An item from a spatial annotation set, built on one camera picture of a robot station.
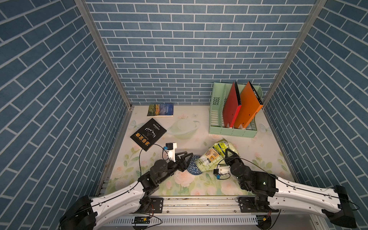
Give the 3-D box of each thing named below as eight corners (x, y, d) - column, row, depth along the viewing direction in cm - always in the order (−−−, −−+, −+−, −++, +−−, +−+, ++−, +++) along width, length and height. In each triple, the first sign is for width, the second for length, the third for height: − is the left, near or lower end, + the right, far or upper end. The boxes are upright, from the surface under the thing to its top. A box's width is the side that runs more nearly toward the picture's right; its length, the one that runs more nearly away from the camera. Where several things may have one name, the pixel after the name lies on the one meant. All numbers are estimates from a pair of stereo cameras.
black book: (132, 139, 101) (130, 136, 97) (153, 122, 112) (151, 118, 108) (146, 151, 96) (144, 147, 92) (166, 131, 106) (165, 127, 102)
